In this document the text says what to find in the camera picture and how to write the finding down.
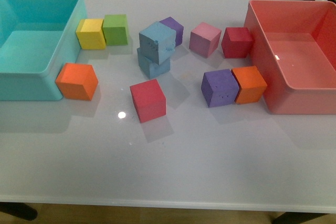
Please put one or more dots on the light blue foam cube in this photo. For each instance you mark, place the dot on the light blue foam cube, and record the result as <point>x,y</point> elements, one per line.
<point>157,42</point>
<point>150,68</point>

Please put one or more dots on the green foam cube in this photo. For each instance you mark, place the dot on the green foam cube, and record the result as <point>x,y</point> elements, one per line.
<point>115,29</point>

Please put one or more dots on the pink foam cube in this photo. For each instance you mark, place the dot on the pink foam cube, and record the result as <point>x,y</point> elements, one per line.
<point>204,39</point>

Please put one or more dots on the yellow foam cube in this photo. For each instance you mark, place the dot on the yellow foam cube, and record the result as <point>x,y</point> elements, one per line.
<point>90,34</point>

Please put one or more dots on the pink plastic bin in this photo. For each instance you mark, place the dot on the pink plastic bin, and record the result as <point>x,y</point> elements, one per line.
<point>294,50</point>

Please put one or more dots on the red foam cube front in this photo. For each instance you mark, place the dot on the red foam cube front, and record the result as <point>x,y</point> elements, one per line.
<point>149,100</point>

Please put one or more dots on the dark red foam cube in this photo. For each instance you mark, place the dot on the dark red foam cube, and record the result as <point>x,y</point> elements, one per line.
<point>236,42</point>

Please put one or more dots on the purple foam cube far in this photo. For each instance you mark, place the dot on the purple foam cube far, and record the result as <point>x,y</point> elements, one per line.
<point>175,25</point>

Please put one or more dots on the orange foam cube right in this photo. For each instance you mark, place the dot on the orange foam cube right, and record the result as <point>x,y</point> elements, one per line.
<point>251,84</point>

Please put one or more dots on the orange foam cube left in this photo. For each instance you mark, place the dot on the orange foam cube left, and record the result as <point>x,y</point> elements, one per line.
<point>77,81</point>

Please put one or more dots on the purple foam cube near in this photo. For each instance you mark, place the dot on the purple foam cube near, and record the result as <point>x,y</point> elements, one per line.
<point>219,88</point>

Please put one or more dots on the orange foam cube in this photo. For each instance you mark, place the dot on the orange foam cube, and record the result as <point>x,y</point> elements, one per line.
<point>77,81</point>
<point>251,84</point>

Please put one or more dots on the cyan plastic bin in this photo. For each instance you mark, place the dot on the cyan plastic bin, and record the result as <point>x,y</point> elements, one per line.
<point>37,38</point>

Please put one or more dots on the purple foam cube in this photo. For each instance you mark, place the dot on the purple foam cube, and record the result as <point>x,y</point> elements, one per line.
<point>175,25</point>
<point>219,88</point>

